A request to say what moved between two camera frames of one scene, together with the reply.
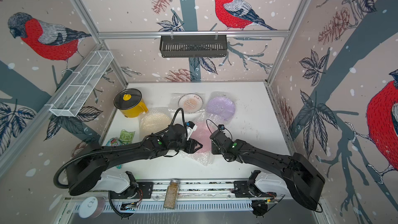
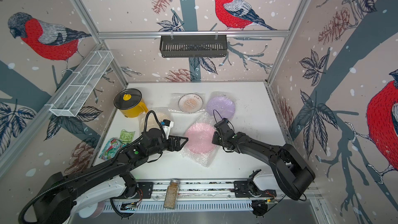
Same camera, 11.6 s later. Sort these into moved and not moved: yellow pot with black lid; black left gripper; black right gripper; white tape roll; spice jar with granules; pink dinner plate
Moved: black left gripper; black right gripper
Not moved: white tape roll; pink dinner plate; yellow pot with black lid; spice jar with granules
